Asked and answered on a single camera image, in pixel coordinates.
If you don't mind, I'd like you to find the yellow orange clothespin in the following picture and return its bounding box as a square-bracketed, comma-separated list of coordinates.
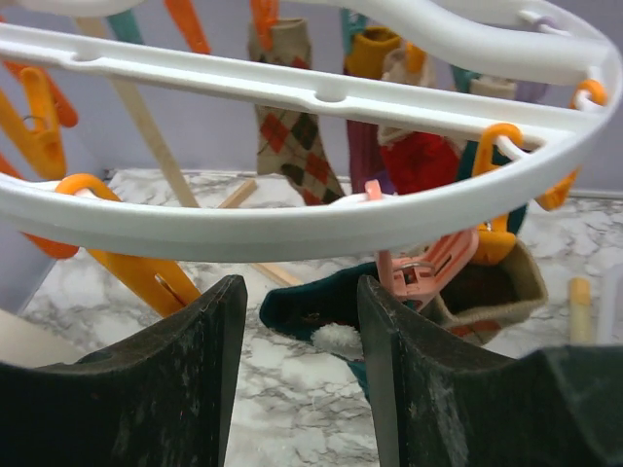
[1, 67, 67, 180]

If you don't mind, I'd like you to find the wooden hanger rack frame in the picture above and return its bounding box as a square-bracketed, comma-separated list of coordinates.
[73, 18, 302, 286]

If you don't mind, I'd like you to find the white round clip hanger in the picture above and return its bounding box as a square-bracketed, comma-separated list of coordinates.
[1, 1, 622, 263]

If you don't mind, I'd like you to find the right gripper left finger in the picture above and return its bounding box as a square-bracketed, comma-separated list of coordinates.
[1, 275, 247, 466]

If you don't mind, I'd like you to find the purple yellow striped sock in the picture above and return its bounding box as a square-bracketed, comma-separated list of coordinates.
[344, 25, 401, 194]

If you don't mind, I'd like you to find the red beige reindeer sock front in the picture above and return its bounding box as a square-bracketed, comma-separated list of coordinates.
[377, 48, 463, 196]

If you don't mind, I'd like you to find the white plastic basket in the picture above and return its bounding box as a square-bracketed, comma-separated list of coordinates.
[596, 265, 623, 345]

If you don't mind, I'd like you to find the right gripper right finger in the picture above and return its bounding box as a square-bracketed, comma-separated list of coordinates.
[357, 276, 622, 466]

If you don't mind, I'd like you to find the yellow highlighter marker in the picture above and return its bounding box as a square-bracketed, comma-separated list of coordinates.
[568, 277, 594, 344]

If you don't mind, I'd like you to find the pink clothespin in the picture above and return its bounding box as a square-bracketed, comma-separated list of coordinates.
[363, 178, 481, 310]

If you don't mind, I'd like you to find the beige argyle sock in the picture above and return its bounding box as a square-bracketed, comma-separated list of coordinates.
[247, 18, 344, 205]
[421, 241, 548, 346]

